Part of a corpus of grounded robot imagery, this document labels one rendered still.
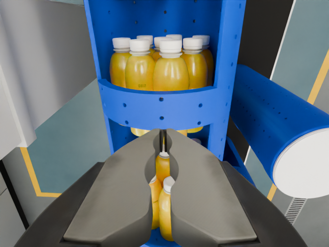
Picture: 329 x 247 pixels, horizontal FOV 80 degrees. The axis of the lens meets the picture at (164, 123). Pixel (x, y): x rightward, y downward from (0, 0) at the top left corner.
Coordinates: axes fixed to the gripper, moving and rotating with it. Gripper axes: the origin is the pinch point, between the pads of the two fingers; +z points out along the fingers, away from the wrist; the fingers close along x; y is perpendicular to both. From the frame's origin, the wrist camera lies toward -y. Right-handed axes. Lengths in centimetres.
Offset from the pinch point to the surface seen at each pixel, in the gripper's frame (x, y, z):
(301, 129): 40, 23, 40
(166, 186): -0.2, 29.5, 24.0
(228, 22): 9.2, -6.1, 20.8
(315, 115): 47, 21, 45
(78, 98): -73, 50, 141
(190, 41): 4.7, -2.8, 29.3
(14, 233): -164, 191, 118
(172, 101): 1.0, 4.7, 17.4
